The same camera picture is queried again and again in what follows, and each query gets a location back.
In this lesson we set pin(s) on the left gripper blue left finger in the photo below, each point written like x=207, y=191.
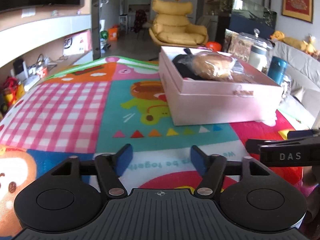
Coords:
x=110, y=167

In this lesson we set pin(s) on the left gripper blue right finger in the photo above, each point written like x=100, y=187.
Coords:
x=211, y=168

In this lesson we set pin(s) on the packaged bread bun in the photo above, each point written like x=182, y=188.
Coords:
x=215, y=66

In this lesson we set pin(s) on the black plush toy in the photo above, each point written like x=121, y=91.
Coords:
x=182, y=62

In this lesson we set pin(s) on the colourful play mat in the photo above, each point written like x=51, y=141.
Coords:
x=101, y=107

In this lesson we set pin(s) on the pink cardboard box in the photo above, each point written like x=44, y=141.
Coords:
x=195, y=102

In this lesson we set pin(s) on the small glass seed jar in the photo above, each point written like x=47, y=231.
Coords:
x=286, y=85

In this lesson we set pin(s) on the grey sofa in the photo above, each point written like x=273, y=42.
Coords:
x=304, y=72

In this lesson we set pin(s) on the teal thermos bottle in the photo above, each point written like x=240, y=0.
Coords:
x=277, y=69

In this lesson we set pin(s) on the white thermos bottle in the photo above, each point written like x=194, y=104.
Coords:
x=257, y=57

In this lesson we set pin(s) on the yellow duck plush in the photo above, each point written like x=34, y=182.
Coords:
x=306, y=46

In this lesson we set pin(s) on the white flat box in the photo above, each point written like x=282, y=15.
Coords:
x=30, y=82

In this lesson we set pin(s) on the large glass nut jar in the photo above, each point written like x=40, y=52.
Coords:
x=240, y=44

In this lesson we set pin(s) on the yellow toy truck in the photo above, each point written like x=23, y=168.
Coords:
x=12, y=91

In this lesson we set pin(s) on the white SF parcel box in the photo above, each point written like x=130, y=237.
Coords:
x=77, y=43

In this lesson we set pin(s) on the watermelon ball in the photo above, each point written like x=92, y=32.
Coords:
x=104, y=35

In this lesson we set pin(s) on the orange paper bag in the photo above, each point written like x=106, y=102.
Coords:
x=113, y=33

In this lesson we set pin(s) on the glass fish tank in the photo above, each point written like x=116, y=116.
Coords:
x=244, y=16

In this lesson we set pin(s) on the yellow lounge chair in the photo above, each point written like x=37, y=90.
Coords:
x=171, y=27

